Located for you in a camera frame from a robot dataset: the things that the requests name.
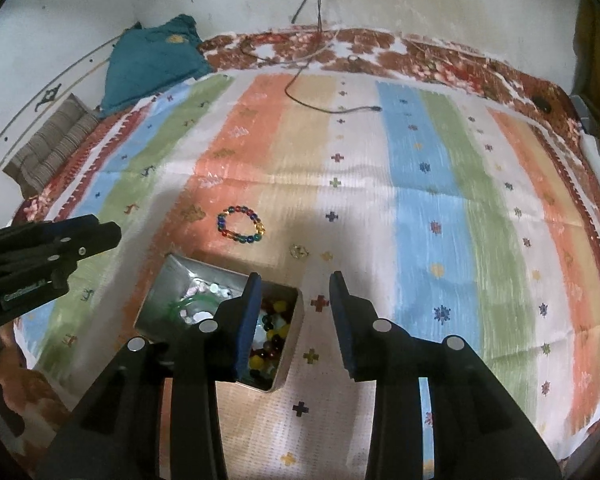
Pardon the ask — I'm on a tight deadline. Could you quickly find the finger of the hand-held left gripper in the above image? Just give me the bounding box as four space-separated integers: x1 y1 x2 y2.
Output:
0 222 122 287
0 214 101 257

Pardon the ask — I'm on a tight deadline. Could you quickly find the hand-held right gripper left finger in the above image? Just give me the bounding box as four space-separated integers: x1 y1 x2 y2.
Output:
37 272 264 480

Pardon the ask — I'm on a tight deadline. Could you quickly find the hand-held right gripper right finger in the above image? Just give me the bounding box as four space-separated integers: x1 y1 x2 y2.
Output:
328 270 563 480

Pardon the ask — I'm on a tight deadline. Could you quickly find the red bead bracelet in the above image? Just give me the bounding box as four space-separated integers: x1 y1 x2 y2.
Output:
260 296 295 318

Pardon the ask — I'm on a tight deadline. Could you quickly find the dark and yellow bead bracelet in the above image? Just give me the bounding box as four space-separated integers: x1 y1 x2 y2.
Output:
246 337 287 378

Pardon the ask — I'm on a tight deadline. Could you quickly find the white bead bracelet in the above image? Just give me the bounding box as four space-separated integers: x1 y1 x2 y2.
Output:
179 280 233 325

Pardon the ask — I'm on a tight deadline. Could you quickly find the green jade bangle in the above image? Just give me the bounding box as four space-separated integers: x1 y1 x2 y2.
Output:
167 296 221 323

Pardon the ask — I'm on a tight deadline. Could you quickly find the rectangular metal tin box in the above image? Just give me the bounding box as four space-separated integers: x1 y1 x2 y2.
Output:
133 253 304 392

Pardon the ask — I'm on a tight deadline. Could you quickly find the multicolour glass bead bracelet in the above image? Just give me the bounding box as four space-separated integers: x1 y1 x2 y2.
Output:
217 204 266 244

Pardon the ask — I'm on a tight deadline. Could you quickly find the brown striped cushion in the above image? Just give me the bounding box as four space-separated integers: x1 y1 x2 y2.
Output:
2 94 99 197

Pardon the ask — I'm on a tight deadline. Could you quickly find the teal cloth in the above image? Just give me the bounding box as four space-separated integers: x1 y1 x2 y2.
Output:
100 14 214 117

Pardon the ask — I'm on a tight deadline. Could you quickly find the black cable with plug end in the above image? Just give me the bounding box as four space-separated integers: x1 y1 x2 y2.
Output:
284 0 382 114

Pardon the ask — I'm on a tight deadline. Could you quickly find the white cable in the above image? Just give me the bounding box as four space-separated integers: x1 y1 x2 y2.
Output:
239 29 342 67

